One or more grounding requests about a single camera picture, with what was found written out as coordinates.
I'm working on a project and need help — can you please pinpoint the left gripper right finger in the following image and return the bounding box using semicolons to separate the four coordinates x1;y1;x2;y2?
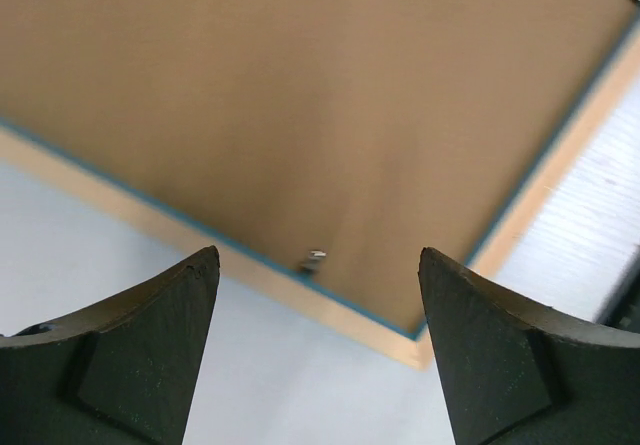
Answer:
418;248;639;444

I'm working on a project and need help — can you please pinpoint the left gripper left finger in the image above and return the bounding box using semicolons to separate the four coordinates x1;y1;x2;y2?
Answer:
1;246;220;444

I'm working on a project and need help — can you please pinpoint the blue picture frame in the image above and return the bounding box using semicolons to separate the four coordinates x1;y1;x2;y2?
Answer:
0;0;640;372

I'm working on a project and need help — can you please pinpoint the brown frame backing board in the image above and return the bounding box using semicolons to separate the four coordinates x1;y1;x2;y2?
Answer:
0;0;640;339

